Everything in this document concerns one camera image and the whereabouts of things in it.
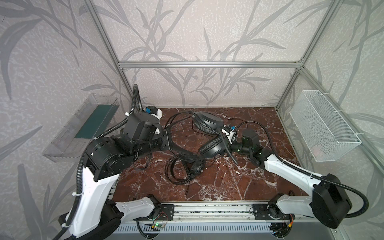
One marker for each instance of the aluminium frame crossbar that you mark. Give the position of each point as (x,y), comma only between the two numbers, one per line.
(207,64)

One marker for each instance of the aluminium front rail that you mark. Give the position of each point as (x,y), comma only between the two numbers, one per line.
(210,211)

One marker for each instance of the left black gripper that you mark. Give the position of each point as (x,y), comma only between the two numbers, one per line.
(162,142)

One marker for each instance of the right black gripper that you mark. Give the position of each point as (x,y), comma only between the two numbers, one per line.
(235,147)

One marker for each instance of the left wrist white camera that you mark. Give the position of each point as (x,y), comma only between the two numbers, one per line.
(157,113)

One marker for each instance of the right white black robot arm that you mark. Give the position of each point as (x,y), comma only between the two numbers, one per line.
(328,200)

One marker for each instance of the white wire mesh basket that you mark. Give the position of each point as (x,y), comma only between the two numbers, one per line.
(326,133)

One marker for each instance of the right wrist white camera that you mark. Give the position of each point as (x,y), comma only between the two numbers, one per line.
(231,133)

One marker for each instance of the wrist white camera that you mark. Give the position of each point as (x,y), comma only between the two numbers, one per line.
(231,133)
(157,113)

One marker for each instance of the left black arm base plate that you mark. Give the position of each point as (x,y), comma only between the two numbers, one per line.
(166,213)

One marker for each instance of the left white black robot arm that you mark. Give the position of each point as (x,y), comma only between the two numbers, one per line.
(93,216)

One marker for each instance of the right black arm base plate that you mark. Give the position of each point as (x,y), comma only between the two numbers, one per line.
(260,212)

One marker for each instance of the clear plastic wall tray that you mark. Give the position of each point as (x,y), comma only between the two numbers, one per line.
(90,120)

